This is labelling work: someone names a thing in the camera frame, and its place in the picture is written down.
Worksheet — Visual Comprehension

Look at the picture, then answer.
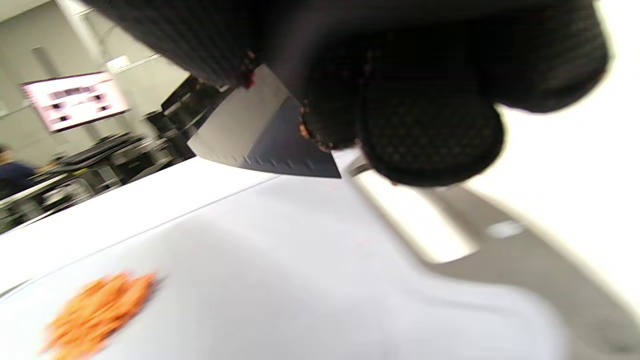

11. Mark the person's right hand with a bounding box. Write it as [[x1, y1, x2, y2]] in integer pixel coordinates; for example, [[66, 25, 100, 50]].
[[82, 0, 611, 188]]

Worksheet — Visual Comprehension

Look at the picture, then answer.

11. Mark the black kitchen knife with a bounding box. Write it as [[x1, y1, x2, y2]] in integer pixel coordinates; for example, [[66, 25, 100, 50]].
[[187, 65, 343, 179]]

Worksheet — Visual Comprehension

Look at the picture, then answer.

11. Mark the blue grey cutting board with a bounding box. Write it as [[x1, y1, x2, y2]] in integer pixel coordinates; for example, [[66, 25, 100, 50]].
[[0, 150, 640, 360]]

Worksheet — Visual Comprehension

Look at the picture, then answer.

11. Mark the orange carrot slice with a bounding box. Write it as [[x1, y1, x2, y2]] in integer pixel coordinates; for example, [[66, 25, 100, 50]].
[[42, 272, 158, 360]]

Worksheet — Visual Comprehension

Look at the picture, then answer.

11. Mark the wall monitor screen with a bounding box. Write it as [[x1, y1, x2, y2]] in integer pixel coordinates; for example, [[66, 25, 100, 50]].
[[21, 71, 131, 134]]

